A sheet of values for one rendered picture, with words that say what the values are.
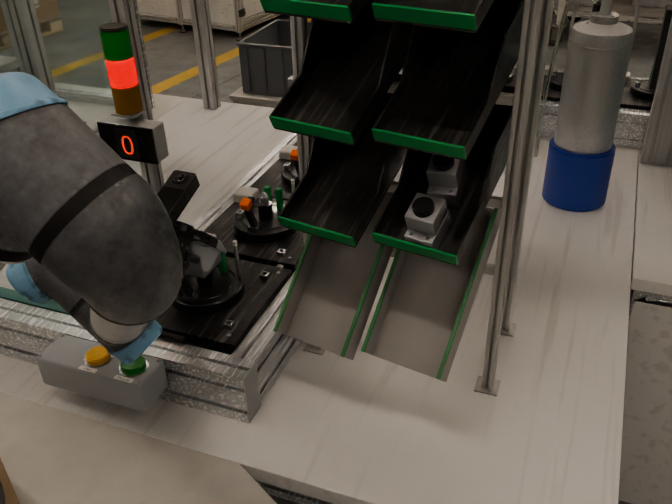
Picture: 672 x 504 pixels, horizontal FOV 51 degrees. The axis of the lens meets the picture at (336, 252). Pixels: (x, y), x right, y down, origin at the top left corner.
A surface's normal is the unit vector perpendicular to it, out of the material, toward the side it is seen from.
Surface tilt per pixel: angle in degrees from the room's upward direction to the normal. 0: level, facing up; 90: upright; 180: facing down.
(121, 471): 0
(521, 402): 0
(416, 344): 45
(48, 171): 50
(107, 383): 90
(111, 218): 59
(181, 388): 90
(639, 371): 90
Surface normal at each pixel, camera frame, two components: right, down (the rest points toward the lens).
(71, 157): 0.47, -0.38
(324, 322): -0.38, -0.26
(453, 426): -0.03, -0.84
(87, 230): 0.16, 0.08
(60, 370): -0.36, 0.51
